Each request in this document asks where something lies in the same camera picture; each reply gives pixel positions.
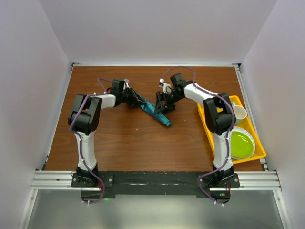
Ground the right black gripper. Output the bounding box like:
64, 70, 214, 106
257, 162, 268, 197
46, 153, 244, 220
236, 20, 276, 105
154, 91, 183, 115

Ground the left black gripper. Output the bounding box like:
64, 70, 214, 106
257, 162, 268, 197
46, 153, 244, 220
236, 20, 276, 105
119, 87, 145, 108

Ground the teal cloth napkin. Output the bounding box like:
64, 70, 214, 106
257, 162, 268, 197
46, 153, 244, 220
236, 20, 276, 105
139, 95, 172, 128

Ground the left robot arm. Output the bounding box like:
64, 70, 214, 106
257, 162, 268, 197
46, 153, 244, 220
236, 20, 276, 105
68, 79, 146, 187

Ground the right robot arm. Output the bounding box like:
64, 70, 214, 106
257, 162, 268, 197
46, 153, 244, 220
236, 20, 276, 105
154, 73, 235, 187

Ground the white mug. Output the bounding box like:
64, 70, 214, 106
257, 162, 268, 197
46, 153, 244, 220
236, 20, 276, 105
232, 103, 247, 125

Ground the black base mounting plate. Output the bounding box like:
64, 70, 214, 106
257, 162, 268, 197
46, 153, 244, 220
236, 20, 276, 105
71, 171, 240, 203

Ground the green plate white rim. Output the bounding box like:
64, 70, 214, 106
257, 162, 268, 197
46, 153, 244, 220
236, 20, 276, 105
231, 126, 256, 160

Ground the yellow plastic tray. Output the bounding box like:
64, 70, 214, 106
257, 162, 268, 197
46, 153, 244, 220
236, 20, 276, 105
197, 95, 266, 164

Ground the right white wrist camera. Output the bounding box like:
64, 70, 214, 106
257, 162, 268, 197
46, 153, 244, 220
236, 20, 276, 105
159, 78, 172, 94

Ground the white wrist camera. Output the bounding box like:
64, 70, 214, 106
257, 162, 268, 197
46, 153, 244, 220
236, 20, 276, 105
123, 79, 130, 90
159, 78, 172, 94

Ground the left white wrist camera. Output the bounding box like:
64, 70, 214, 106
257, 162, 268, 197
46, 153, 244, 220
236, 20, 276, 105
123, 79, 130, 90

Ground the aluminium frame rail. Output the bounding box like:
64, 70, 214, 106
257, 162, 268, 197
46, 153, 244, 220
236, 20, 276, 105
30, 171, 282, 191

